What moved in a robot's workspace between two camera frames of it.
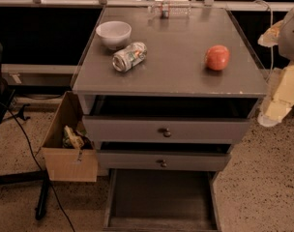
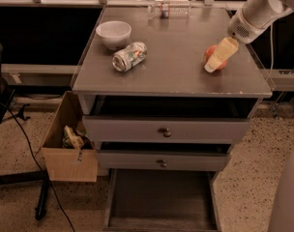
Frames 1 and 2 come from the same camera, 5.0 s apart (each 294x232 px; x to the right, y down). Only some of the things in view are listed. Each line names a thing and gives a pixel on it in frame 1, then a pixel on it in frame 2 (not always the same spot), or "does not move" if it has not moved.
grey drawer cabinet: (164, 89) does not move
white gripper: (291, 38) -> (240, 28)
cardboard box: (62, 161) does not move
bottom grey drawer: (161, 200) does not move
